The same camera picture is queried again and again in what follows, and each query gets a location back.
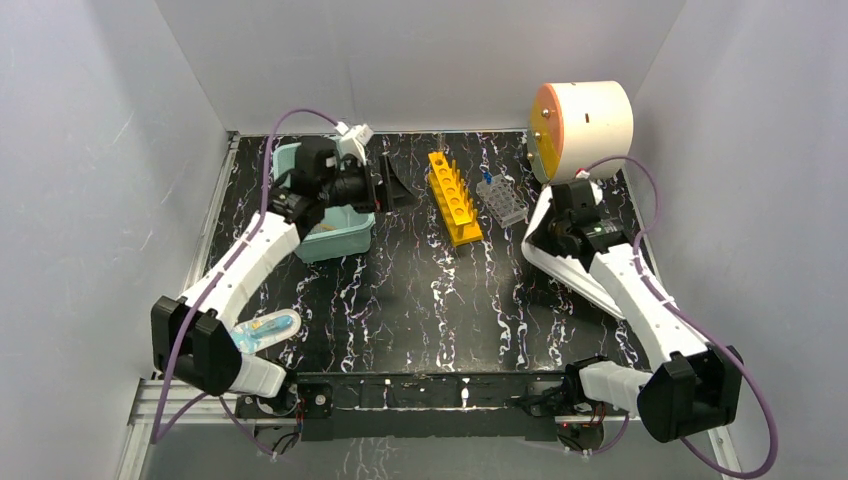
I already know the cream cylindrical drum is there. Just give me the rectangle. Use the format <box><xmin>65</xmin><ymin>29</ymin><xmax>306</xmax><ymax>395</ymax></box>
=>
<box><xmin>527</xmin><ymin>81</ymin><xmax>634</xmax><ymax>184</ymax></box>

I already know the teal plastic bin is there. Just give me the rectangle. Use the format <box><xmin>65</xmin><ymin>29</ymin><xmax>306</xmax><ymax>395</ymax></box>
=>
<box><xmin>272</xmin><ymin>136</ymin><xmax>375</xmax><ymax>263</ymax></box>

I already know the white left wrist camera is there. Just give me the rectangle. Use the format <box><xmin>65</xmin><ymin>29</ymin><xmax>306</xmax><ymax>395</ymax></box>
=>
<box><xmin>335</xmin><ymin>121</ymin><xmax>374</xmax><ymax>166</ymax></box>

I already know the white plastic bin lid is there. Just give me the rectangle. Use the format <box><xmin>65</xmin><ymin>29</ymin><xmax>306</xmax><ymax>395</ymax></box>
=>
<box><xmin>521</xmin><ymin>186</ymin><xmax>625</xmax><ymax>320</ymax></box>

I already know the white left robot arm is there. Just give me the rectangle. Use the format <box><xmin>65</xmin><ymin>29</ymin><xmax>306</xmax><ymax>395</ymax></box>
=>
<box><xmin>151</xmin><ymin>137</ymin><xmax>413</xmax><ymax>416</ymax></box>

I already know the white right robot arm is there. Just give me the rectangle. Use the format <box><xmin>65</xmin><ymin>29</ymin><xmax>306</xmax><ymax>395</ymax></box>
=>
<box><xmin>534</xmin><ymin>179</ymin><xmax>742</xmax><ymax>443</ymax></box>

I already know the clear acrylic tube rack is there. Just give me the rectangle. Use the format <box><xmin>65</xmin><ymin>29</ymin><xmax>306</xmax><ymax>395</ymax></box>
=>
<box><xmin>475</xmin><ymin>174</ymin><xmax>528</xmax><ymax>228</ymax></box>

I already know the packaged blue pipette bulb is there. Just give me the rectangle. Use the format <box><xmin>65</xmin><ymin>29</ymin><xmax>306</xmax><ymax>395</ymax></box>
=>
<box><xmin>230</xmin><ymin>309</ymin><xmax>302</xmax><ymax>355</ymax></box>

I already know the yellow test tube rack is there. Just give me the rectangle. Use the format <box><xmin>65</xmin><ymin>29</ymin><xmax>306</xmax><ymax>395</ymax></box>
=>
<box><xmin>428</xmin><ymin>151</ymin><xmax>483</xmax><ymax>247</ymax></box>

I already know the aluminium frame rail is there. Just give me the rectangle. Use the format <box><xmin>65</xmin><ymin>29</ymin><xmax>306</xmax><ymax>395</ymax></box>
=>
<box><xmin>129</xmin><ymin>374</ymin><xmax>727</xmax><ymax>425</ymax></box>

